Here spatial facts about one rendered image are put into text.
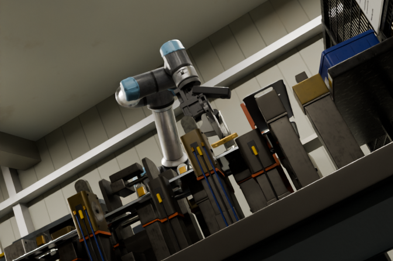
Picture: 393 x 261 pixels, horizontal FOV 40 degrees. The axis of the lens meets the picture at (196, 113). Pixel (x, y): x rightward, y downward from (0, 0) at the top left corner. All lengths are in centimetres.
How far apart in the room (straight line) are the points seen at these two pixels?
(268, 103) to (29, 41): 293
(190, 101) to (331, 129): 45
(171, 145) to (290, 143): 117
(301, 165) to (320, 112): 30
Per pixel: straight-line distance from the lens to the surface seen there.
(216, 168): 135
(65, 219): 205
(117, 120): 490
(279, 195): 134
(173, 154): 232
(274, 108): 120
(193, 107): 164
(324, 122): 143
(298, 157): 117
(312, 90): 146
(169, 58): 172
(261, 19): 466
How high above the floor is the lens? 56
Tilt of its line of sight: 22 degrees up
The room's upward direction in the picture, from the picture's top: 25 degrees counter-clockwise
